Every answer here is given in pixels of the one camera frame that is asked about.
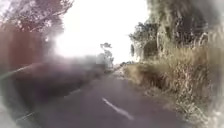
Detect grey asphalt road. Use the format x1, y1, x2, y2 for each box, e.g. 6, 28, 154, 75
19, 71, 188, 128

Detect group of dark trees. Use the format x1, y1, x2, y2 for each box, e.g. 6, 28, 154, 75
128, 0, 224, 63

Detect dry grass bank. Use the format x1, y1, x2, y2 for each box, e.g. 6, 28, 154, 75
122, 42, 224, 126

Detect leafy tree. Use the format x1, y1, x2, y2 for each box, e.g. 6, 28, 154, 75
0, 0, 75, 35

